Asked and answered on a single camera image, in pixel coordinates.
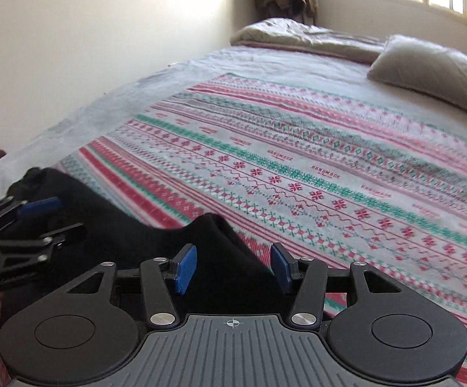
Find black pants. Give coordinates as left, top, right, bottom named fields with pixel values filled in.
left=1, top=168, right=287, bottom=322

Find beige pillow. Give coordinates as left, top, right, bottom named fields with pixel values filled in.
left=367, top=34, right=467, bottom=111

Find striped patterned bed blanket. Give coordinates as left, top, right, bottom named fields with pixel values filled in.
left=0, top=46, right=467, bottom=384

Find crumpled beige duvet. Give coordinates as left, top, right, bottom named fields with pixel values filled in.
left=230, top=17, right=385, bottom=65

